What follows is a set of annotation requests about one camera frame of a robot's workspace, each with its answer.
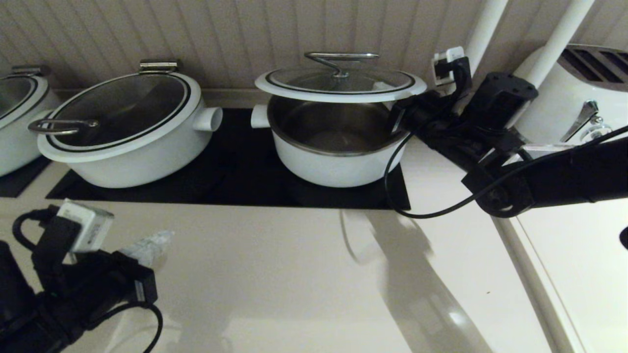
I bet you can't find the white pot steel interior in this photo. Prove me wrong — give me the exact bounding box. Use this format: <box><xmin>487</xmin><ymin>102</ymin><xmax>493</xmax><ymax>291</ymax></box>
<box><xmin>0</xmin><ymin>74</ymin><xmax>62</xmax><ymax>177</ymax></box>
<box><xmin>38</xmin><ymin>74</ymin><xmax>224</xmax><ymax>189</ymax></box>
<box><xmin>251</xmin><ymin>96</ymin><xmax>411</xmax><ymax>189</ymax></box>

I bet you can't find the white support pole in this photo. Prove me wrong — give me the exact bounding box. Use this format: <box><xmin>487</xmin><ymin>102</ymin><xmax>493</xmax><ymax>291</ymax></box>
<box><xmin>464</xmin><ymin>0</ymin><xmax>509</xmax><ymax>65</ymax></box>
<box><xmin>527</xmin><ymin>0</ymin><xmax>594</xmax><ymax>90</ymax></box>

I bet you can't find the clear acrylic sign holder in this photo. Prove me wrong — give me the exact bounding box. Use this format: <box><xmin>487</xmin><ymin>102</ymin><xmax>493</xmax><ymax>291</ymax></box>
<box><xmin>523</xmin><ymin>142</ymin><xmax>577</xmax><ymax>153</ymax></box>

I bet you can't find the large black induction cooktop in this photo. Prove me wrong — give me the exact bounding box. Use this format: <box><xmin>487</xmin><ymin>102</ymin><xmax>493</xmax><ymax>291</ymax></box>
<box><xmin>47</xmin><ymin>108</ymin><xmax>411</xmax><ymax>211</ymax></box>

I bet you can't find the white retro toaster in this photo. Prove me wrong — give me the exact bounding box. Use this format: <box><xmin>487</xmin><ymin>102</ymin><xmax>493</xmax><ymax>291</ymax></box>
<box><xmin>513</xmin><ymin>44</ymin><xmax>628</xmax><ymax>149</ymax></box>

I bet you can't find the small black induction cooktop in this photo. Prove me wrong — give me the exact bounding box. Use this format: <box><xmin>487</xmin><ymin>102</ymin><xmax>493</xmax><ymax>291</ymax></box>
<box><xmin>0</xmin><ymin>156</ymin><xmax>52</xmax><ymax>198</ymax></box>

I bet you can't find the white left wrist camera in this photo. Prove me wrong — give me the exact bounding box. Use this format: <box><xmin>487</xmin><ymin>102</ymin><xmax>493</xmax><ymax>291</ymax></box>
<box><xmin>56</xmin><ymin>199</ymin><xmax>115</xmax><ymax>253</ymax></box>

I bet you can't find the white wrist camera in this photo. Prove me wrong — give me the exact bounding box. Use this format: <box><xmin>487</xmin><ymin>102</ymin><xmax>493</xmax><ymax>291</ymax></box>
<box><xmin>56</xmin><ymin>199</ymin><xmax>115</xmax><ymax>253</ymax></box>
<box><xmin>432</xmin><ymin>47</ymin><xmax>466</xmax><ymax>88</ymax></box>

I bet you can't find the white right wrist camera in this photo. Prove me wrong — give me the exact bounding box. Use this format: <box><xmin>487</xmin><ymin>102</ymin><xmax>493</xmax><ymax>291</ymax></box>
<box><xmin>432</xmin><ymin>47</ymin><xmax>466</xmax><ymax>88</ymax></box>

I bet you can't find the black left camera cable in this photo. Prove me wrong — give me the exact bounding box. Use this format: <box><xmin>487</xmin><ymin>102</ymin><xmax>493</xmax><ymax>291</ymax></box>
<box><xmin>12</xmin><ymin>207</ymin><xmax>164</xmax><ymax>353</ymax></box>

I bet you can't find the black camera cable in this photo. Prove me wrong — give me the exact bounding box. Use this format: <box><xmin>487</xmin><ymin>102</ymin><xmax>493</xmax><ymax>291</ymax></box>
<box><xmin>12</xmin><ymin>207</ymin><xmax>164</xmax><ymax>353</ymax></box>
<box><xmin>384</xmin><ymin>58</ymin><xmax>628</xmax><ymax>219</ymax></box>

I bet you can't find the black right camera cable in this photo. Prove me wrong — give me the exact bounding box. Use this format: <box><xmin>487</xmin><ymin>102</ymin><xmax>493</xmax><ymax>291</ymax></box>
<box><xmin>384</xmin><ymin>58</ymin><xmax>628</xmax><ymax>219</ymax></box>

